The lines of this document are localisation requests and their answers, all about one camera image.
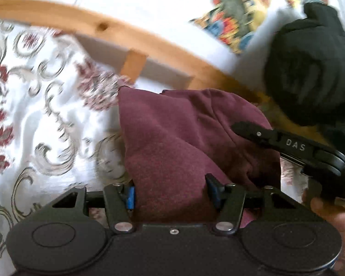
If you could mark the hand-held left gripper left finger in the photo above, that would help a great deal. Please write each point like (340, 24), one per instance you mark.
(129, 199)

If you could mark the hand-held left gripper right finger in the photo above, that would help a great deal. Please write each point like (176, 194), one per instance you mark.
(217, 197)

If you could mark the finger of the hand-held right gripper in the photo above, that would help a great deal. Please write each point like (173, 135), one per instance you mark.
(276, 139)

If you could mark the maroon long-sleeve shirt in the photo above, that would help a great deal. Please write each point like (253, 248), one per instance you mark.
(166, 138)

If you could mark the black cloth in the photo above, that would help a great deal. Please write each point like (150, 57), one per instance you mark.
(304, 77)

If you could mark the white floral bedspread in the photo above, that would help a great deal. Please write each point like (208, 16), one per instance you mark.
(31, 115)

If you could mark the colourful landscape wall poster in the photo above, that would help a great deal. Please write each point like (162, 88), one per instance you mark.
(230, 20)

